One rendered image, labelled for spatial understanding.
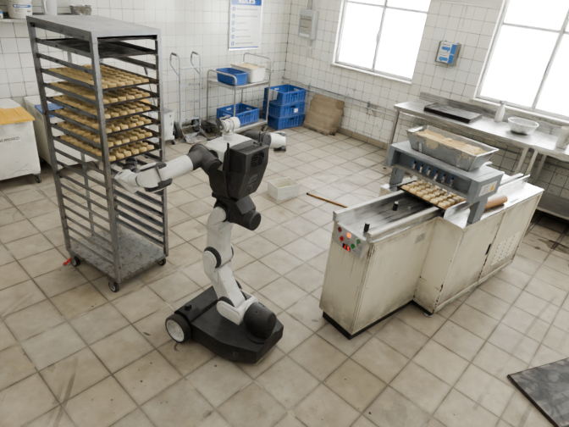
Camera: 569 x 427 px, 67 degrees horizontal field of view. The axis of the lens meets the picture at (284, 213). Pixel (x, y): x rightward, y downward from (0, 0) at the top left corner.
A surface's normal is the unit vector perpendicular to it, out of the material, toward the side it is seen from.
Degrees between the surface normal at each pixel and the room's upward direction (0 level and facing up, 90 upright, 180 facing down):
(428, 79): 90
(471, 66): 90
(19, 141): 92
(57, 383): 0
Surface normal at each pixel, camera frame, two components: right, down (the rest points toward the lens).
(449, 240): -0.78, 0.23
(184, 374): 0.10, -0.87
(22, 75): 0.73, 0.39
